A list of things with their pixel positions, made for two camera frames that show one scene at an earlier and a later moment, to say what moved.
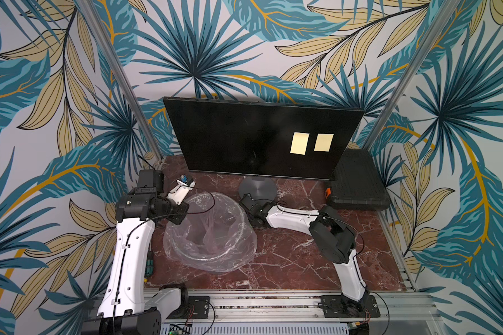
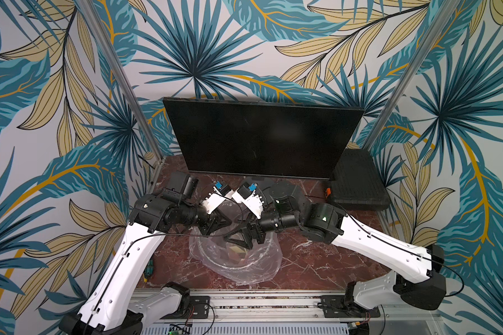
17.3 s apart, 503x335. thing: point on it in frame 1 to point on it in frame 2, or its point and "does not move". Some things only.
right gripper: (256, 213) to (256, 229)
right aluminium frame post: (441, 19) does not move
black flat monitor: (254, 139) does not move
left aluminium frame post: (120, 73) does not move
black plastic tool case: (359, 184) does not move
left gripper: (177, 218) to (214, 222)
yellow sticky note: (299, 143) to (238, 249)
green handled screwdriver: (149, 265) does not move
